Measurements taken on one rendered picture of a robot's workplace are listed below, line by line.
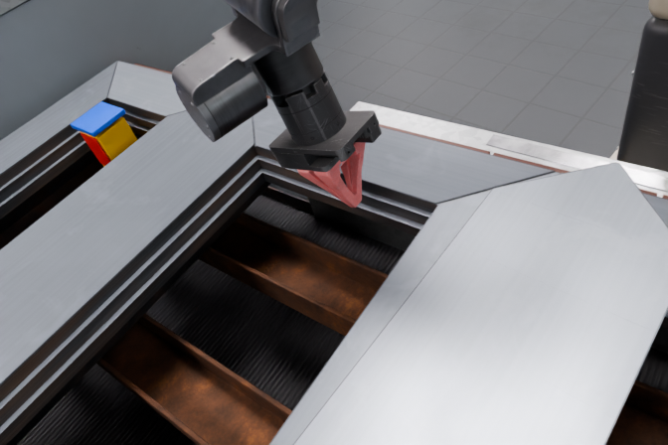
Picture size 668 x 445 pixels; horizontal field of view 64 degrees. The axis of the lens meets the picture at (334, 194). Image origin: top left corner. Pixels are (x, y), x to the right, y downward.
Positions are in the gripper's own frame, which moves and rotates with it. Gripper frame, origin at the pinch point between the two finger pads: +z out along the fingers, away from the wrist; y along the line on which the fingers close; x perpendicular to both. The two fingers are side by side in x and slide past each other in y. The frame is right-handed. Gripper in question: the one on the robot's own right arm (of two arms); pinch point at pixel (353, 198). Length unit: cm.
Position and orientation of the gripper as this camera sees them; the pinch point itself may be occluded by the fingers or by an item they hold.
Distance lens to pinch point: 57.6
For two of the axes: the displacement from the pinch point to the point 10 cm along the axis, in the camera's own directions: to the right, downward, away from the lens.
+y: 7.3, 1.0, -6.8
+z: 3.9, 7.6, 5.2
